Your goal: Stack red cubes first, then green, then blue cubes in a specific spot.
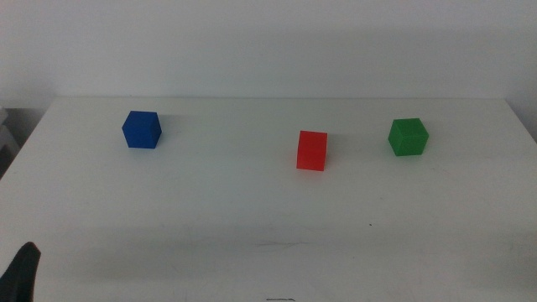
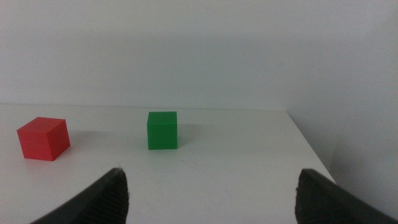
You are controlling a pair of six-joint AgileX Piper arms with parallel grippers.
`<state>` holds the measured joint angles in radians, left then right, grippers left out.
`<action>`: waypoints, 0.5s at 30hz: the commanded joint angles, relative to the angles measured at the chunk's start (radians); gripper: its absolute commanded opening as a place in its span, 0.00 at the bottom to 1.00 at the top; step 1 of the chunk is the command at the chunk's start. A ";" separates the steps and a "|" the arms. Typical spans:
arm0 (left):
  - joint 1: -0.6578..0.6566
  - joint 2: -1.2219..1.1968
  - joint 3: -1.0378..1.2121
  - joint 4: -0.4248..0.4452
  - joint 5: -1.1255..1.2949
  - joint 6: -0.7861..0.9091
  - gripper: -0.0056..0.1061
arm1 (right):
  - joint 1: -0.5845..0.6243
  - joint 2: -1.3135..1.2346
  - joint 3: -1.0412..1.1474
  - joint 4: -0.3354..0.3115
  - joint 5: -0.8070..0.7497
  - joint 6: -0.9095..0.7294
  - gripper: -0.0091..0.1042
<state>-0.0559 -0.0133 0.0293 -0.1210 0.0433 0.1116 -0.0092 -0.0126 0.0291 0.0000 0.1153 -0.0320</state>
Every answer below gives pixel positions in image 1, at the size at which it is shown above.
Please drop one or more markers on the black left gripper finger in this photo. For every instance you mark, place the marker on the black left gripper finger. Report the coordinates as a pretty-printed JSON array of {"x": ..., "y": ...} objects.
[{"x": 21, "y": 272}]

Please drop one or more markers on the blue cube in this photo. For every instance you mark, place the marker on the blue cube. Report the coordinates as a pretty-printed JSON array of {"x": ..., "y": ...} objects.
[{"x": 142, "y": 130}]

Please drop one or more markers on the red cube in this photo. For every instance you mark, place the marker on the red cube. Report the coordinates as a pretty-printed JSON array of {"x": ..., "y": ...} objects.
[{"x": 311, "y": 152}]

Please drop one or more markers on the green cube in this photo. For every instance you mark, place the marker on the green cube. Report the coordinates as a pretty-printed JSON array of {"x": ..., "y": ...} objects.
[{"x": 408, "y": 137}]

